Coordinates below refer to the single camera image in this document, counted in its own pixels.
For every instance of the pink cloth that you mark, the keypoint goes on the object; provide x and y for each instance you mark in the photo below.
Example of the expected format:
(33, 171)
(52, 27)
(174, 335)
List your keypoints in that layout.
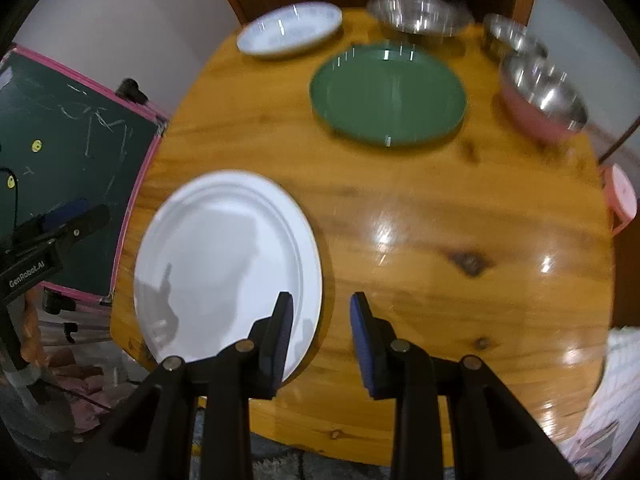
(87, 387)

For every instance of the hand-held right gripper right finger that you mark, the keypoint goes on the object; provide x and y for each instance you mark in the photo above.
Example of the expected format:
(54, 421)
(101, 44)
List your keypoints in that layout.
(361, 345)

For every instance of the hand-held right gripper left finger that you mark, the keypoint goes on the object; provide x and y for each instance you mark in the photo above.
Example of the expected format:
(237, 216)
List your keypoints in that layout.
(281, 345)

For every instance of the large steel bowl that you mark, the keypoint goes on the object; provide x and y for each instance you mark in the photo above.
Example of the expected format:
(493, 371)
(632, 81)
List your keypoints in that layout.
(417, 15)

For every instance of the pink plastic stool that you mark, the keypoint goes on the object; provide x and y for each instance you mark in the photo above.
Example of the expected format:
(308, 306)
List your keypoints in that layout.
(620, 205)

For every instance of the green plate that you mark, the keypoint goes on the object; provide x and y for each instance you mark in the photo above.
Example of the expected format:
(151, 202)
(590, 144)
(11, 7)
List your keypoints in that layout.
(387, 95)

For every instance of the large white plate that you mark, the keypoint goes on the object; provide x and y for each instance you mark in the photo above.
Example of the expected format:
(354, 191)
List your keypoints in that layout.
(225, 250)

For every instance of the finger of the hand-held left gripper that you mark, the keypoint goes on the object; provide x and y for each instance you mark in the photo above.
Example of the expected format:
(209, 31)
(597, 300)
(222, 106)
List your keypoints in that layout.
(87, 222)
(65, 212)

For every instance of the green chalkboard with pink frame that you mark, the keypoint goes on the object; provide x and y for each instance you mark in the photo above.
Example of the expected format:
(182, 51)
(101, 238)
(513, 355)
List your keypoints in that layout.
(75, 135)

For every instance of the white patterned deep plate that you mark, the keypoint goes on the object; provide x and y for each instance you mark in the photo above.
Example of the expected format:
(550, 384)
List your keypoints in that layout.
(290, 30)

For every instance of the pink steel bowl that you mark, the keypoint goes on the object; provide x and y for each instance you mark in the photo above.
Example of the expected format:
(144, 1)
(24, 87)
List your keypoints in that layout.
(542, 95)

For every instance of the printed blanket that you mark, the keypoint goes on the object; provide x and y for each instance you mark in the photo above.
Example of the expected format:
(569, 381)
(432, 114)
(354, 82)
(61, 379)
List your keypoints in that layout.
(615, 385)

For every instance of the black clip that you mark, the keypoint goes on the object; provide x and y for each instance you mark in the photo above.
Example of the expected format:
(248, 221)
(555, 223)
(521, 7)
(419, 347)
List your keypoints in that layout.
(132, 91)

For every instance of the small steel bowl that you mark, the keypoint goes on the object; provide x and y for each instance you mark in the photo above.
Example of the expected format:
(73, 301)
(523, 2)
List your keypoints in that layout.
(512, 37)

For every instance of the dark thin hoop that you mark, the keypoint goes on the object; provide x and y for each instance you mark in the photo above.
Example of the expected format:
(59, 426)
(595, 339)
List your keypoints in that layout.
(620, 141)

